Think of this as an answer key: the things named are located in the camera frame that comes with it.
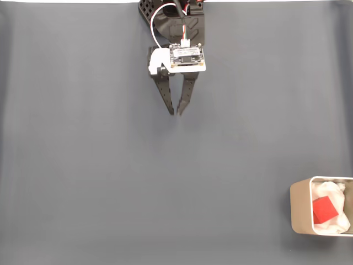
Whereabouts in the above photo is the black camera cable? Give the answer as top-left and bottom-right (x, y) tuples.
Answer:
(173, 0), (191, 47)

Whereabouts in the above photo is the red cube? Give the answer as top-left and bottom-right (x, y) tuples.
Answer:
(312, 195), (339, 224)

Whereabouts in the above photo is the white crumpled tissue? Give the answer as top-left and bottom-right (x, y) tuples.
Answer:
(311, 181), (351, 235)

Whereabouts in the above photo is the dark grey mat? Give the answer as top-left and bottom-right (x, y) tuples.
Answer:
(0, 2), (353, 265)

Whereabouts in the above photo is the white and red wire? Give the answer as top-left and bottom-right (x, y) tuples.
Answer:
(149, 4), (170, 49)

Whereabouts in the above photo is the silver metal box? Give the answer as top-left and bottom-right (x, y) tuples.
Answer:
(289, 176), (353, 237)

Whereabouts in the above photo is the white camera module with mount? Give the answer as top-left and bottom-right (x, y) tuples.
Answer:
(148, 40), (207, 74)

